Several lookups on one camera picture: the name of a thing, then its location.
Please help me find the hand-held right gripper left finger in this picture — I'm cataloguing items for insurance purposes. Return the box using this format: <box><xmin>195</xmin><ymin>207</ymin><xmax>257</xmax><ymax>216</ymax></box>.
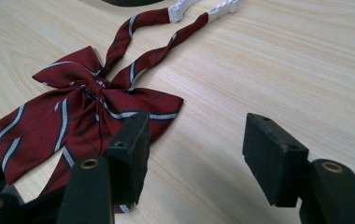
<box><xmin>105</xmin><ymin>110</ymin><xmax>151</xmax><ymax>207</ymax></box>

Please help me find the dark red striped bow tie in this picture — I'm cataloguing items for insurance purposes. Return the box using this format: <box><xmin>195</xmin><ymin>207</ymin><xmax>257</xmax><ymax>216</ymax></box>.
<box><xmin>0</xmin><ymin>0</ymin><xmax>241</xmax><ymax>215</ymax></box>

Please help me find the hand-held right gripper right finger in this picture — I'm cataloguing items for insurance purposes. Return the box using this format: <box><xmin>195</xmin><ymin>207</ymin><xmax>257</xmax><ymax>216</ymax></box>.
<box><xmin>242</xmin><ymin>112</ymin><xmax>310</xmax><ymax>208</ymax></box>

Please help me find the dark round object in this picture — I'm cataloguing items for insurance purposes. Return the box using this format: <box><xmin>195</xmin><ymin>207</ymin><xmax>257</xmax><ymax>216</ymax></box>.
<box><xmin>100</xmin><ymin>0</ymin><xmax>166</xmax><ymax>7</ymax></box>

